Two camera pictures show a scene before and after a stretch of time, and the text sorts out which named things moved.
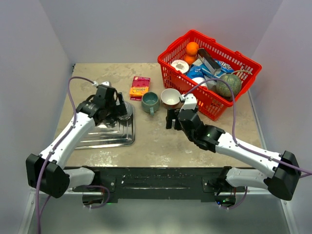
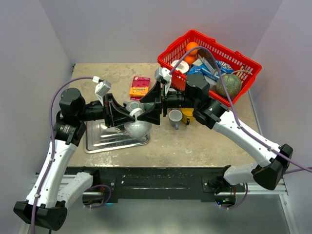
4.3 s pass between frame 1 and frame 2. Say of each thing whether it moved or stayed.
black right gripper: moved
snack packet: stayed
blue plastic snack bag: stayed
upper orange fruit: stayed
